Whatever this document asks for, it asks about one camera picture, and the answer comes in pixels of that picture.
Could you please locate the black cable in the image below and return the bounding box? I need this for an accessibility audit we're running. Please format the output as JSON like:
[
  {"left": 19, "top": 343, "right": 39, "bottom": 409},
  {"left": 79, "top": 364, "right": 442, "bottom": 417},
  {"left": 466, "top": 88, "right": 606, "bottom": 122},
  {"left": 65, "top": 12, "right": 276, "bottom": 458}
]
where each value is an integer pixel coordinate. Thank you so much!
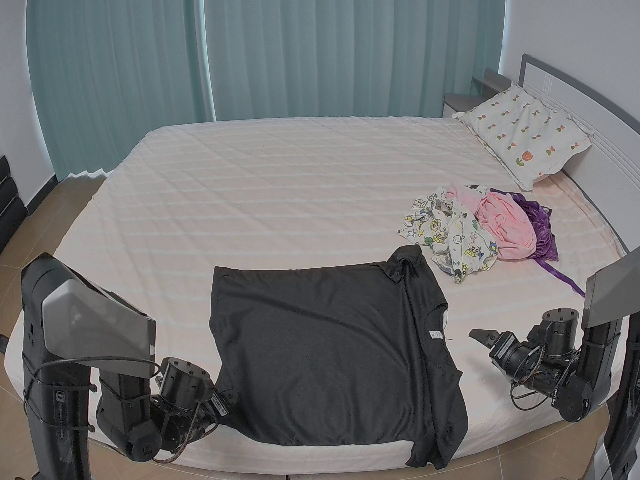
[
  {"left": 150, "top": 418, "right": 217, "bottom": 465},
  {"left": 509, "top": 385, "right": 556, "bottom": 413}
]

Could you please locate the grey bedside table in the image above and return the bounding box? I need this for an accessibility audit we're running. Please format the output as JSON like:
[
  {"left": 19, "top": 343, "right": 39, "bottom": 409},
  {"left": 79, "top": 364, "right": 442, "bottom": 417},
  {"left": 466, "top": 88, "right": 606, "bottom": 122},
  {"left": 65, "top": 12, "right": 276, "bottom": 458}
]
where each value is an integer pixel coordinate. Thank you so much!
[{"left": 442, "top": 67, "right": 516, "bottom": 118}]

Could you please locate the black chest of drawers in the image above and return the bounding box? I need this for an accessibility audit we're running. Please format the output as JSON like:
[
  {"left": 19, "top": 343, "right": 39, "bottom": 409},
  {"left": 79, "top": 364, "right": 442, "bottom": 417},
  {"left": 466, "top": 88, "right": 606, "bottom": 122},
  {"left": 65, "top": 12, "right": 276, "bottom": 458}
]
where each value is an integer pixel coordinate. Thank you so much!
[{"left": 0, "top": 155, "right": 26, "bottom": 254}]

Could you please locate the white printed pillow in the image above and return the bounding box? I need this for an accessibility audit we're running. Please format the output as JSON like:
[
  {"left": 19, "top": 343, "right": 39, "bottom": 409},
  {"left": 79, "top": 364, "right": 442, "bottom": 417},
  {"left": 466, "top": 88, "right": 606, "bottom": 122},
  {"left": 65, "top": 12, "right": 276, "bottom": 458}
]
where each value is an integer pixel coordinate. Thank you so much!
[{"left": 452, "top": 84, "right": 595, "bottom": 191}]

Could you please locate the purple garment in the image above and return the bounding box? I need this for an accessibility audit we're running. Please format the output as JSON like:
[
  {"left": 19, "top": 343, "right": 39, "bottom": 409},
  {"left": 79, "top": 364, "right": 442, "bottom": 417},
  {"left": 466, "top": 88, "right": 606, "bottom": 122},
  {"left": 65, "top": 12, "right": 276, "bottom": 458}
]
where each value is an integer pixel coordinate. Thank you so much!
[{"left": 490, "top": 190, "right": 586, "bottom": 299}]

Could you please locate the black T-shirt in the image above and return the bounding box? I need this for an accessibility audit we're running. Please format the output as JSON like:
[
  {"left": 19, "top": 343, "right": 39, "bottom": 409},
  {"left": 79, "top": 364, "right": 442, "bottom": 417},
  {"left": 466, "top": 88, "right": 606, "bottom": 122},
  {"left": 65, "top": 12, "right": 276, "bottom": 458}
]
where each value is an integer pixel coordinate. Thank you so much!
[{"left": 209, "top": 245, "right": 469, "bottom": 470}]

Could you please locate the white printed pyjama garment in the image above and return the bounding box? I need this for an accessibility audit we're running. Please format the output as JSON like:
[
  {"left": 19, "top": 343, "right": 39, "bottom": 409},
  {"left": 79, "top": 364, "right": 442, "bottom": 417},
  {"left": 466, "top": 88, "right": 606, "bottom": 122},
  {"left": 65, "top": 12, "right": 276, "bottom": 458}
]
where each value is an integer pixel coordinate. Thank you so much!
[{"left": 398, "top": 186, "right": 501, "bottom": 284}]

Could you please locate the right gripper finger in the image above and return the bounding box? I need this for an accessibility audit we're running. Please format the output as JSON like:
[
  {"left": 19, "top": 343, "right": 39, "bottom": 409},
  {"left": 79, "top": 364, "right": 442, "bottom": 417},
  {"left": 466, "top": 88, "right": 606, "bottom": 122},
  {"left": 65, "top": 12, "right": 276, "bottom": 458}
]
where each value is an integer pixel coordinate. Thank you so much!
[{"left": 469, "top": 328, "right": 504, "bottom": 352}]

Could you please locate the pink garment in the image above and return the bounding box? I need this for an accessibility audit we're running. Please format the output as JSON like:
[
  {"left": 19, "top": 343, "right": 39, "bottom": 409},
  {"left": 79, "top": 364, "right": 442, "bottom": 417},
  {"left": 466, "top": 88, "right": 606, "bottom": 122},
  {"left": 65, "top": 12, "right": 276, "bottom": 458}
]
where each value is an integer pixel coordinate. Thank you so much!
[{"left": 446, "top": 183, "right": 537, "bottom": 261}]

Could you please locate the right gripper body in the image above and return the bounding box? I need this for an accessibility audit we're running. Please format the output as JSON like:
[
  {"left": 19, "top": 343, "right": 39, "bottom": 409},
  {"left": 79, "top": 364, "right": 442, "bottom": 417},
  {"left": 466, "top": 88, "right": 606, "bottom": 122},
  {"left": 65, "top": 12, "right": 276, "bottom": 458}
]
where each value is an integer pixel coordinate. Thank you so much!
[{"left": 489, "top": 332, "right": 534, "bottom": 377}]

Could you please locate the bed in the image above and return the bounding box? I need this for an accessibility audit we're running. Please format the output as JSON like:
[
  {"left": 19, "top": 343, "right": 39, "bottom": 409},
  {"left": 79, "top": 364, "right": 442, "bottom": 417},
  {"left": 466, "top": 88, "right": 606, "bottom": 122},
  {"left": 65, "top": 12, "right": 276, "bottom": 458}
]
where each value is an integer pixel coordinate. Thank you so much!
[{"left": 2, "top": 53, "right": 640, "bottom": 471}]

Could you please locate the blue-green curtain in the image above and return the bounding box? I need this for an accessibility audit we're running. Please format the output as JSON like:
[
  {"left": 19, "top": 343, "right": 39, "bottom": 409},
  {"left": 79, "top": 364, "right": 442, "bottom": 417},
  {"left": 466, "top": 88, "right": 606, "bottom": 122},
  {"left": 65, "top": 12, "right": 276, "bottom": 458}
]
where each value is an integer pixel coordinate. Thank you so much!
[
  {"left": 200, "top": 0, "right": 506, "bottom": 121},
  {"left": 25, "top": 0, "right": 216, "bottom": 181}
]

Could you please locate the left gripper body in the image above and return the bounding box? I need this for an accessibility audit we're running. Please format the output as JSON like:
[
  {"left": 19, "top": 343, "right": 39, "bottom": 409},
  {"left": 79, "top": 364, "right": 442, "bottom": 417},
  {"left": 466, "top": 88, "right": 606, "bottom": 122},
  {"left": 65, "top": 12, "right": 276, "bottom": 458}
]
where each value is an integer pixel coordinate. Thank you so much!
[{"left": 204, "top": 387, "right": 239, "bottom": 426}]

